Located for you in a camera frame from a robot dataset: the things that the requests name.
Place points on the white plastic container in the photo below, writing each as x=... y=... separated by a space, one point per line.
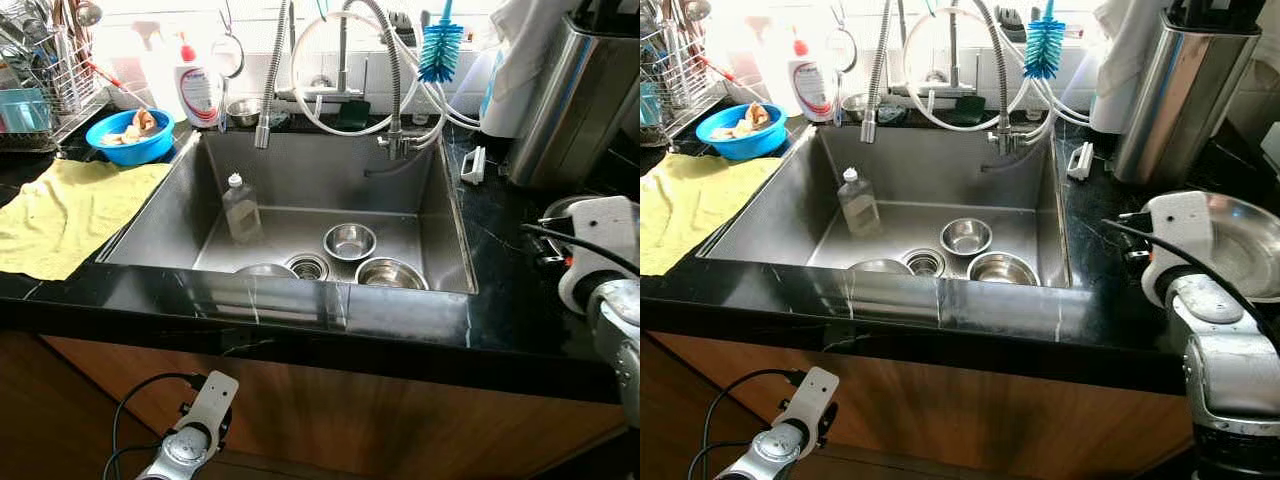
x=1273 y=145

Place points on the small steel cup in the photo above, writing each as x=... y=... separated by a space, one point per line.
x=244 y=112
x=858 y=107

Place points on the stainless steel sink basin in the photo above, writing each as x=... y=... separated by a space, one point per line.
x=310 y=180
x=910 y=175

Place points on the teal plastic container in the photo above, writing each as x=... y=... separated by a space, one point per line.
x=22 y=110
x=648 y=105

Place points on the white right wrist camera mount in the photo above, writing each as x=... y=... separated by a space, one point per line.
x=1180 y=240
x=600 y=235

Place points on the dark green sponge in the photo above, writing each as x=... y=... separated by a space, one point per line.
x=966 y=110
x=352 y=115

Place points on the shiny steel bowl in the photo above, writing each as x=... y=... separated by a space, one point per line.
x=1003 y=270
x=392 y=275

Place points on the small round mesh strainer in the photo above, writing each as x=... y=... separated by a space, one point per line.
x=228 y=55
x=840 y=50

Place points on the blue plastic bowl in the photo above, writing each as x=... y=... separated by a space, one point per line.
x=762 y=144
x=150 y=151

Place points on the stainless steel knife block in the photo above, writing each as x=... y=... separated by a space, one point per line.
x=570 y=110
x=1180 y=108

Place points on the wide steel basin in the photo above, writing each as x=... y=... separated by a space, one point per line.
x=1250 y=245
x=560 y=207

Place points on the white hanging cloth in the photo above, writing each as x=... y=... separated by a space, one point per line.
x=1128 y=52
x=522 y=52

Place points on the white red-capped soap bottle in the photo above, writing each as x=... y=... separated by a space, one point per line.
x=198 y=95
x=812 y=90

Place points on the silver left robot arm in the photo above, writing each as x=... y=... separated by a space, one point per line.
x=178 y=458
x=768 y=455

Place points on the steel sink drain strainer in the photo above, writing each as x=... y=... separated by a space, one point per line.
x=306 y=266
x=922 y=262

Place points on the chrome spring neck faucet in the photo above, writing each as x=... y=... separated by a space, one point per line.
x=1003 y=140
x=393 y=146

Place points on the steel ladle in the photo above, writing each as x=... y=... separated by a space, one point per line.
x=696 y=10
x=88 y=13

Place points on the small white plastic clip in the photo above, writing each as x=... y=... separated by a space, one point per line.
x=480 y=158
x=1086 y=154

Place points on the brown food scraps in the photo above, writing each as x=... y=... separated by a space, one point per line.
x=757 y=116
x=143 y=122

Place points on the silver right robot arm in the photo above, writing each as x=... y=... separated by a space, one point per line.
x=1230 y=370
x=620 y=330

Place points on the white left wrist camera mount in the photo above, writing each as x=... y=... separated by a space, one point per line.
x=812 y=392
x=213 y=397

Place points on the yellow dish cloth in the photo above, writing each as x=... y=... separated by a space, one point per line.
x=695 y=210
x=70 y=215

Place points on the blue bottle brush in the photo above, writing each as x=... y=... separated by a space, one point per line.
x=1044 y=48
x=440 y=52

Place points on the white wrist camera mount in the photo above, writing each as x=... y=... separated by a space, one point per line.
x=213 y=397
x=1180 y=240
x=812 y=392
x=600 y=235

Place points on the clear plastic bottle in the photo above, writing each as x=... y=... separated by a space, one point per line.
x=860 y=207
x=241 y=212

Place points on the brown wooden cabinet front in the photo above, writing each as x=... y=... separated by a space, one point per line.
x=350 y=420
x=950 y=420

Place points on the small steel bowl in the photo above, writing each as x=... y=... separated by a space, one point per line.
x=350 y=241
x=966 y=236

